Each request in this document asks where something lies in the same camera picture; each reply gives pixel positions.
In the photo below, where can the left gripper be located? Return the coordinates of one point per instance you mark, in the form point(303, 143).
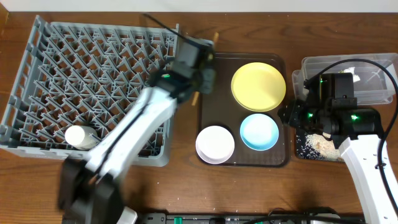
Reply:
point(206, 76)

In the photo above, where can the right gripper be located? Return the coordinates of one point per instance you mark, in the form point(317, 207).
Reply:
point(291, 117)

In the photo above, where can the food scraps rice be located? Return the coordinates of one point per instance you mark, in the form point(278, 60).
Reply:
point(315, 147)

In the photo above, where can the wooden chopstick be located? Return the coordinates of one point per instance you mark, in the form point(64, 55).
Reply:
point(215, 38)
point(195, 98)

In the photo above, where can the light blue bowl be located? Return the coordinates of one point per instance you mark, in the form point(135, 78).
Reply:
point(259, 132)

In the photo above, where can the white cup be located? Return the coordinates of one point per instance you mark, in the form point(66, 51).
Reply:
point(81, 137)

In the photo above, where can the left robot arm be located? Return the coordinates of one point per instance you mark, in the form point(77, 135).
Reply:
point(89, 189)

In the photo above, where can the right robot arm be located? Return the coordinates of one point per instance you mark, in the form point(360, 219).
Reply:
point(366, 157)

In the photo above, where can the black waste tray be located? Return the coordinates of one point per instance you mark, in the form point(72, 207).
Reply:
point(321, 130)

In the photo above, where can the grey plastic dishwasher rack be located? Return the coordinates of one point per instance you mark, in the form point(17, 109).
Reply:
point(78, 74)

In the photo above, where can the yellow plate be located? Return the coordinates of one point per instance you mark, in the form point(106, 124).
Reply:
point(258, 87)

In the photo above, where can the dark brown serving tray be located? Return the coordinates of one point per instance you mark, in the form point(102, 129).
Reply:
point(221, 109)

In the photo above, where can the white bowl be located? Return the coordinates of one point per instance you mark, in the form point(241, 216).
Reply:
point(214, 144)

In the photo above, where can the clear plastic bin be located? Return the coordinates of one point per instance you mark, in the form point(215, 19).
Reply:
point(371, 85)

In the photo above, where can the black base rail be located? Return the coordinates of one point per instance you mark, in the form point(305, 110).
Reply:
point(277, 215)

